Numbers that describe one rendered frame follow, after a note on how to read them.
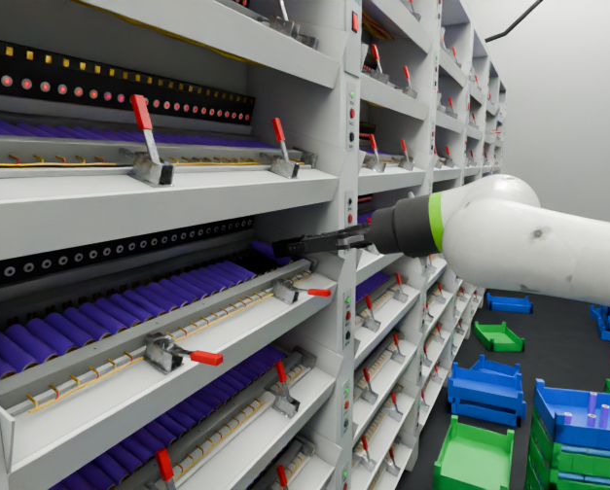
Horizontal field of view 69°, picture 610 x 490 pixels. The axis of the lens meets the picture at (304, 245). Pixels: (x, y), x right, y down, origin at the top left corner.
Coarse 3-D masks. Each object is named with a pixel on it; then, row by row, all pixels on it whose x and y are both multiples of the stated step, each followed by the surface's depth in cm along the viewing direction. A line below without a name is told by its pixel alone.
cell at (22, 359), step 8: (0, 336) 43; (0, 344) 42; (8, 344) 42; (16, 344) 43; (0, 352) 42; (8, 352) 42; (16, 352) 42; (24, 352) 42; (8, 360) 41; (16, 360) 41; (24, 360) 41; (32, 360) 41; (16, 368) 41; (24, 368) 41
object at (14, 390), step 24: (288, 264) 80; (240, 288) 66; (264, 288) 71; (192, 312) 56; (216, 312) 61; (120, 336) 48; (144, 336) 50; (72, 360) 42; (96, 360) 44; (0, 384) 37; (24, 384) 38; (48, 384) 40
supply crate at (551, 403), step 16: (544, 400) 133; (560, 400) 132; (576, 400) 131; (608, 400) 129; (544, 416) 124; (560, 416) 114; (576, 416) 126; (560, 432) 114; (576, 432) 113; (592, 432) 113; (608, 432) 112; (608, 448) 112
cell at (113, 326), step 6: (84, 306) 52; (90, 306) 52; (84, 312) 52; (90, 312) 51; (96, 312) 51; (102, 312) 52; (90, 318) 51; (96, 318) 51; (102, 318) 51; (108, 318) 51; (102, 324) 50; (108, 324) 50; (114, 324) 50; (120, 324) 50; (108, 330) 50; (114, 330) 50
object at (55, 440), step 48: (0, 288) 47; (48, 288) 52; (192, 336) 55; (240, 336) 58; (96, 384) 44; (144, 384) 45; (192, 384) 51; (48, 432) 37; (96, 432) 40; (48, 480) 37
